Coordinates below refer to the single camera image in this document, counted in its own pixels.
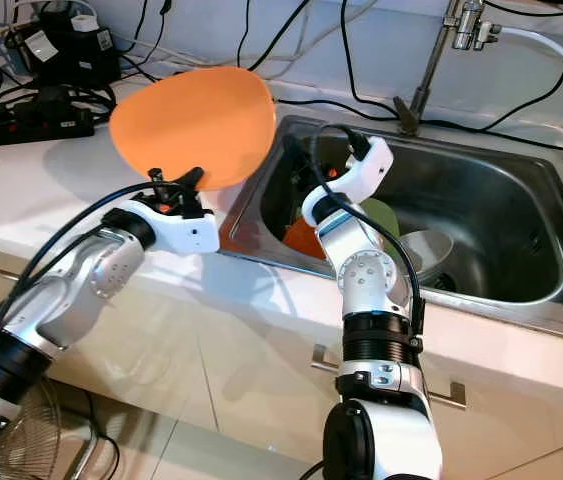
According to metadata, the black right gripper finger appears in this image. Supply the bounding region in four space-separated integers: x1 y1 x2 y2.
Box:
281 135 320 183

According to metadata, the orange plastic plate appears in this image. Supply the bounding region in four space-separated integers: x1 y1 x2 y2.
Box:
109 67 275 191

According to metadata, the orange plastic bowl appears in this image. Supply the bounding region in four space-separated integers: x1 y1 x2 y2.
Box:
283 218 334 261

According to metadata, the metal faucet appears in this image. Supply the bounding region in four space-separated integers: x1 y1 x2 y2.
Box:
393 0 507 126

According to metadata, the black power strip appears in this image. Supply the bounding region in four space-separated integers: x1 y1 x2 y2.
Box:
0 100 97 151

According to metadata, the black charger box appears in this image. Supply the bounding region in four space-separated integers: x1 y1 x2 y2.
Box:
1 15 122 86

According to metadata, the stainless steel sink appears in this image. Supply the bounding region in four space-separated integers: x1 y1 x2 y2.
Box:
221 115 563 346

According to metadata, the metal grille floor fan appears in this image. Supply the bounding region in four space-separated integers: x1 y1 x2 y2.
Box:
0 375 67 480

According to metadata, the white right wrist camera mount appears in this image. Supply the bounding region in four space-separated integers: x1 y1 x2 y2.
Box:
326 135 394 206

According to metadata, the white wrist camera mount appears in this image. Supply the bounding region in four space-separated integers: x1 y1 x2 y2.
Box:
326 135 394 206
143 205 220 254

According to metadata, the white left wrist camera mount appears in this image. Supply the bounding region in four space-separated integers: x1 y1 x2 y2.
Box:
143 205 220 254

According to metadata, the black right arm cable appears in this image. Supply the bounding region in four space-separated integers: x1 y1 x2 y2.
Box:
311 120 427 341

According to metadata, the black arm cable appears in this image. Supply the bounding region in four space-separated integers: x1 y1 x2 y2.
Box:
0 183 157 341
311 120 427 341

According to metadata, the black hanging power cable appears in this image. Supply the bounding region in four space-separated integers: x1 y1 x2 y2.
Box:
339 0 402 116

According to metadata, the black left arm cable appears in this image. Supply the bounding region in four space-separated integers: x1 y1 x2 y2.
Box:
0 183 157 341

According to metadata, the white faucet hose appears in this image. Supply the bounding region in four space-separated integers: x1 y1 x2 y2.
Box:
501 25 563 111

